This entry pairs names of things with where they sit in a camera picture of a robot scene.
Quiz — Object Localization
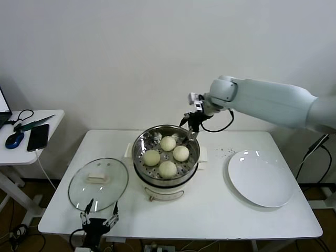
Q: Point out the large white plate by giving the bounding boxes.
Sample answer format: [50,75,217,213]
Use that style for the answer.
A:
[227,149,295,208]

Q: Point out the black cable with adapter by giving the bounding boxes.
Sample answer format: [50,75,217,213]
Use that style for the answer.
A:
[295,133,333,184]

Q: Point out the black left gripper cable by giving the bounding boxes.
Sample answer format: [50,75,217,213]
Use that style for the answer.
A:
[69,228,86,252]

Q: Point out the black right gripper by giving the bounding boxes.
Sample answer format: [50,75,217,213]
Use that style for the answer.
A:
[180,110,208,146]

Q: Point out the blue computer mouse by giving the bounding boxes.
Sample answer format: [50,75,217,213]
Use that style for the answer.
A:
[4,132,25,150]

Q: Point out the black laptop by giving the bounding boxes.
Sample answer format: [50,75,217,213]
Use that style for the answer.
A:
[0,86,13,129]

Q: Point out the white charging cable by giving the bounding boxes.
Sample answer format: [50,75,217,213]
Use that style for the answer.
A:
[35,149,57,191]

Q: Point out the small white side table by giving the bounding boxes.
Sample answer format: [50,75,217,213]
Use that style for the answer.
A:
[0,109,65,229]

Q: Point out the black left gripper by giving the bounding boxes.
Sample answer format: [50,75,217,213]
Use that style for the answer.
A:
[80,198,120,252]

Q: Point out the white steamed baozi bun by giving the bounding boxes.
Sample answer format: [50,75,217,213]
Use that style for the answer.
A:
[160,135,177,152]
[159,161,178,180]
[143,150,161,167]
[172,145,190,162]

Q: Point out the white desk foot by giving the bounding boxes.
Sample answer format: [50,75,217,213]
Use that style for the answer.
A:
[307,187,336,211]

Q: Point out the white floor power strip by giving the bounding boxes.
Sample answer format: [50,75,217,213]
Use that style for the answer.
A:
[143,244,176,252]

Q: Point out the black smartphone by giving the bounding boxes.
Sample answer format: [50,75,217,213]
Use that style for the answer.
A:
[26,124,50,153]

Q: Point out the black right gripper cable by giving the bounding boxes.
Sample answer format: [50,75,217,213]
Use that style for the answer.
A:
[199,109,235,133]

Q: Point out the black looped cable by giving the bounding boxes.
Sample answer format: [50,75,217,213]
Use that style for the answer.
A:
[5,109,34,127]

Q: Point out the black floor cable bundle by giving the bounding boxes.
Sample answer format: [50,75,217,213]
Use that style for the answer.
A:
[9,224,47,252]

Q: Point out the perforated stainless steamer basket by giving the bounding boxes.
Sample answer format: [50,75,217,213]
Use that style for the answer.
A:
[132,125,201,184]

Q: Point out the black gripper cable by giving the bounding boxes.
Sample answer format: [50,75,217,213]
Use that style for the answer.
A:
[69,228,86,252]
[199,109,235,133]

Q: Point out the white electric cooking pot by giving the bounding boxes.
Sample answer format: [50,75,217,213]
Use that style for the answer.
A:
[123,143,208,202]

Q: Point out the glass lid with white handle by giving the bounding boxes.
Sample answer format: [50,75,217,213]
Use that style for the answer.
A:
[68,157,129,213]

